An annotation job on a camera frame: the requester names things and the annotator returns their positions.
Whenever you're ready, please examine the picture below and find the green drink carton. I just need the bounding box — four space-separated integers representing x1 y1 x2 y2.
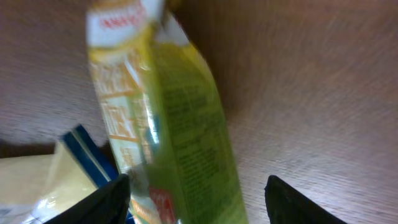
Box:
86 0 248 224

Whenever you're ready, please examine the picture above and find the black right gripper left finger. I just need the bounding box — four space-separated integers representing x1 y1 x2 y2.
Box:
45 174 130 224

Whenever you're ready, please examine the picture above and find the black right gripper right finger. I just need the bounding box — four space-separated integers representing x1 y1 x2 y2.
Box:
264 175 346 224

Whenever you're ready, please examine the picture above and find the yellow snack bag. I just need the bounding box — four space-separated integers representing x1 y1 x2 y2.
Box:
1 126 134 224

